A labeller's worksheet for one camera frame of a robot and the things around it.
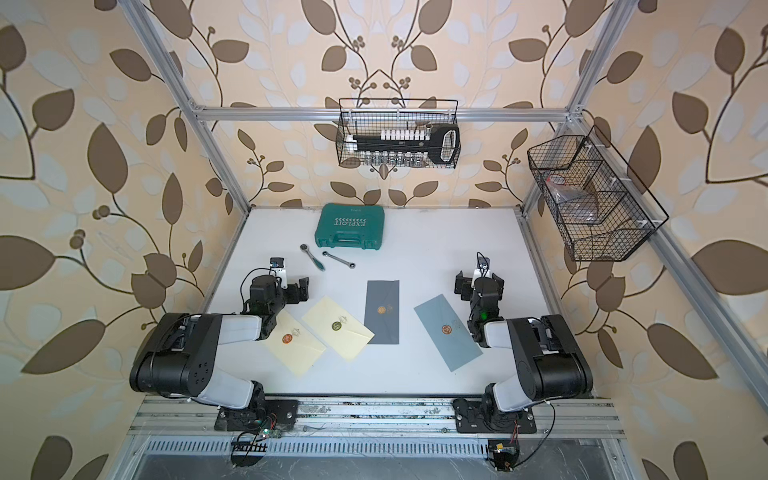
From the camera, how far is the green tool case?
1.08 metres

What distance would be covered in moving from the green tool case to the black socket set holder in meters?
0.32

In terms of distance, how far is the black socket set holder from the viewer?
827 millimetres
